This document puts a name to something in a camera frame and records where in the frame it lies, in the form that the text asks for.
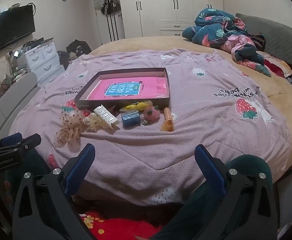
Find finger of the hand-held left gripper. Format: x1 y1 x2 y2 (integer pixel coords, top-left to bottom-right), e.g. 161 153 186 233
12 133 42 155
0 132 24 148

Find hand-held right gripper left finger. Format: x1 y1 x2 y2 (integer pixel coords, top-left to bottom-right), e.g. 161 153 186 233
12 144 96 240

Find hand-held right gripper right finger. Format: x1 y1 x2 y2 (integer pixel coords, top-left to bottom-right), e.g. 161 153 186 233
195 144 278 240

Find beige polka dot bow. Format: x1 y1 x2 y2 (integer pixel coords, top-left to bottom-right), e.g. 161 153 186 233
54 110 86 152

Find white hair claw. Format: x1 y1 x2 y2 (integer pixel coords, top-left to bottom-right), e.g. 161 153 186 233
93 104 120 129

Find orange spiral hair tie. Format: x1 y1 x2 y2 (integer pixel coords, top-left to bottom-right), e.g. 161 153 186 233
160 107 175 132

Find blue hair clip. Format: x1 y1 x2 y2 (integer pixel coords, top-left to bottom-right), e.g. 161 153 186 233
121 110 140 128

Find dark shallow cardboard box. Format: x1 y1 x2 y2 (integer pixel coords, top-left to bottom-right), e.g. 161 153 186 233
74 67 171 110

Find pink fuzzy strawberry hair clip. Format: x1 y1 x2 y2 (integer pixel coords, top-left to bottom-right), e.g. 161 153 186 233
142 106 161 126

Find yellow hoops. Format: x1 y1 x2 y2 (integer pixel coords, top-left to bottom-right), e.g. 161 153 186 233
118 100 153 113

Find person's right leg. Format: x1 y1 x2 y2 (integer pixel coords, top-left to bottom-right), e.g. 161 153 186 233
148 154 274 240

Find red floral cloth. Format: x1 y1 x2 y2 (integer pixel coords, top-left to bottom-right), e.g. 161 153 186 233
79 210 164 240

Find white drawer chest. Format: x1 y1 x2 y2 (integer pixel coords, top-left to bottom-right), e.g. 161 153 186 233
23 41 65 85

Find pile of dark clothes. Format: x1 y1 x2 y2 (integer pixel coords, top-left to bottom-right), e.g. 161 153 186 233
57 50 72 68

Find black set-top box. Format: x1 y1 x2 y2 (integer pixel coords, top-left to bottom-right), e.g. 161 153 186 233
36 37 54 46

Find dark bag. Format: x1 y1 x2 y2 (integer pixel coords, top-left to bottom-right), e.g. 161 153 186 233
66 39 92 57

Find pink book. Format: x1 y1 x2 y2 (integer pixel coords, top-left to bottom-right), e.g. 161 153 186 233
87 76 168 101

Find red patterned pillow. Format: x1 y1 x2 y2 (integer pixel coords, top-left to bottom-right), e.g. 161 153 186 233
263 56 292 78

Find bed with tan sheet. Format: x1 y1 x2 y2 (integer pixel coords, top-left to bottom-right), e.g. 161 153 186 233
88 35 292 188

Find teal floral quilt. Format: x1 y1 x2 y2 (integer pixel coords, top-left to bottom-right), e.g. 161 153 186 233
182 7 273 78

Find grey padded headboard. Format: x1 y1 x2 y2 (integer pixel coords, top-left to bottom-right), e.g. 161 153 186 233
235 12 292 77

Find black hanging bag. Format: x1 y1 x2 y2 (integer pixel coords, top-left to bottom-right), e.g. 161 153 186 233
101 0 118 42

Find grey hanging bag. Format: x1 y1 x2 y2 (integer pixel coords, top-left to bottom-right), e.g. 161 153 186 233
111 0 122 14

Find white wardrobe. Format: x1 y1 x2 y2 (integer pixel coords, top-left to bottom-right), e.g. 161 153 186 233
77 0 224 46

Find black wall television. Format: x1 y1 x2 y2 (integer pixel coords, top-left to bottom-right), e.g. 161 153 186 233
0 4 36 53

